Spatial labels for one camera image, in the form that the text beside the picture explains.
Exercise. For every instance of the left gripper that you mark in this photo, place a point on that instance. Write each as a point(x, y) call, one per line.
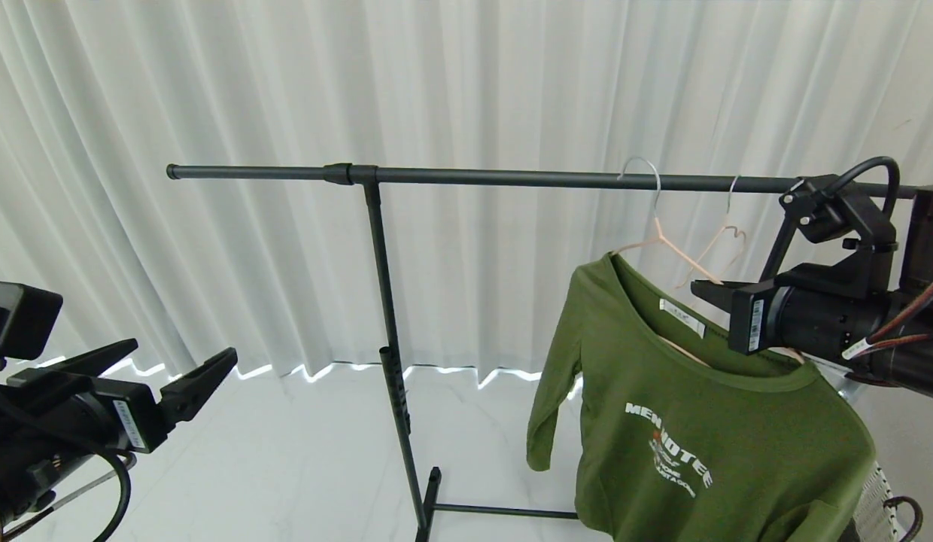
point(75, 421)

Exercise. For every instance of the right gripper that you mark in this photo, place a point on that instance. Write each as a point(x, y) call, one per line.
point(812, 324)

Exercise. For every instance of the pink clothes hanger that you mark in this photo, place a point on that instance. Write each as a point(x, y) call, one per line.
point(728, 227)
point(656, 218)

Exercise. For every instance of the green printed shirt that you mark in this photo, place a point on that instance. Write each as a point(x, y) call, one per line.
point(700, 452)

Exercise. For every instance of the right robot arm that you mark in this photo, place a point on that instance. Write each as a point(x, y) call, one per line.
point(918, 301)

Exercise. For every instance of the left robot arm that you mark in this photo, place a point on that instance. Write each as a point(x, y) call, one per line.
point(15, 512)

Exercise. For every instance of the black clothes rack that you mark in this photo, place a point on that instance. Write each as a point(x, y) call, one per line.
point(512, 178)

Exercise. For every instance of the white laundry basket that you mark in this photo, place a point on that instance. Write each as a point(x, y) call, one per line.
point(880, 489)

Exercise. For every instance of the white curtain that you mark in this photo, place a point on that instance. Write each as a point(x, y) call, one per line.
point(211, 90)

